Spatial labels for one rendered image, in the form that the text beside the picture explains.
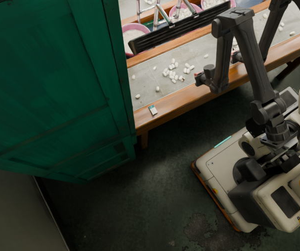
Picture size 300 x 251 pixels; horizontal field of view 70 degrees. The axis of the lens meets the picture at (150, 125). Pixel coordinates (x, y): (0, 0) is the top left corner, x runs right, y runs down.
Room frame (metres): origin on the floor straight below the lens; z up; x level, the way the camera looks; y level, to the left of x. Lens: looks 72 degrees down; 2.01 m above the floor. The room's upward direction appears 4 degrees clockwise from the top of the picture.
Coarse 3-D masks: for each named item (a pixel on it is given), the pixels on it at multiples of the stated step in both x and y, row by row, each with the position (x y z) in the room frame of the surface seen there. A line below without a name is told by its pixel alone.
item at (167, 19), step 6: (180, 0) 1.07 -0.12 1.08; (186, 0) 1.02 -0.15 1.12; (156, 6) 0.98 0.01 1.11; (180, 6) 1.09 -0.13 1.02; (186, 6) 1.00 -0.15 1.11; (192, 6) 1.00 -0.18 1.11; (156, 12) 0.99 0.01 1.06; (162, 12) 0.93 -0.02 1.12; (192, 12) 0.95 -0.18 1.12; (156, 18) 0.99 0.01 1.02; (168, 18) 0.89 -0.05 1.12; (174, 18) 1.06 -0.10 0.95; (156, 24) 0.99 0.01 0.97; (168, 24) 0.86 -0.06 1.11
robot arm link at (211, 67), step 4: (208, 64) 0.69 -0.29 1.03; (212, 64) 0.68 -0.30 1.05; (204, 68) 0.66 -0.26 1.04; (208, 68) 0.65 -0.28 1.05; (212, 68) 0.65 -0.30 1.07; (204, 72) 0.65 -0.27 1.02; (208, 72) 0.64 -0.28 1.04; (212, 72) 0.63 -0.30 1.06; (208, 76) 0.62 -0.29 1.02; (212, 76) 0.61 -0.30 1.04; (212, 80) 0.60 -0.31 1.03; (212, 88) 0.55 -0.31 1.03; (212, 92) 0.54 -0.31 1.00; (216, 92) 0.54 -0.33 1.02
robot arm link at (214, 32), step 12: (216, 24) 0.61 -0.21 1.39; (216, 36) 0.60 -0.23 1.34; (228, 36) 0.61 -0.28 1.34; (228, 48) 0.60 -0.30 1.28; (216, 60) 0.61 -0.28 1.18; (228, 60) 0.59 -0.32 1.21; (216, 72) 0.59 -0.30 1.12; (228, 72) 0.58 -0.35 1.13; (216, 84) 0.56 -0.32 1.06; (228, 84) 0.57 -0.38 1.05
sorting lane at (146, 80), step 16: (256, 16) 1.36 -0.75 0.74; (288, 16) 1.39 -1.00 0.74; (256, 32) 1.21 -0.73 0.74; (288, 32) 1.23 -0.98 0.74; (176, 48) 1.01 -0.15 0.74; (192, 48) 1.02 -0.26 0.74; (208, 48) 1.03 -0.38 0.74; (144, 64) 0.86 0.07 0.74; (160, 64) 0.87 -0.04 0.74; (192, 64) 0.89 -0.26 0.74; (144, 80) 0.74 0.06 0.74; (160, 80) 0.75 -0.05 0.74; (176, 80) 0.75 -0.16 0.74; (192, 80) 0.76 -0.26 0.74; (144, 96) 0.62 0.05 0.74; (160, 96) 0.63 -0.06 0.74
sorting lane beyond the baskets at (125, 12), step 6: (120, 0) 1.41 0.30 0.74; (126, 0) 1.42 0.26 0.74; (132, 0) 1.42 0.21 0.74; (150, 0) 1.44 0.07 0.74; (162, 0) 1.45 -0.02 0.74; (168, 0) 1.45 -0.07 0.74; (120, 6) 1.36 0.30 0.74; (126, 6) 1.36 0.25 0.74; (132, 6) 1.36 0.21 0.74; (144, 6) 1.37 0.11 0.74; (150, 6) 1.38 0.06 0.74; (120, 12) 1.30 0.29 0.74; (126, 12) 1.30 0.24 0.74; (132, 12) 1.31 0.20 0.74
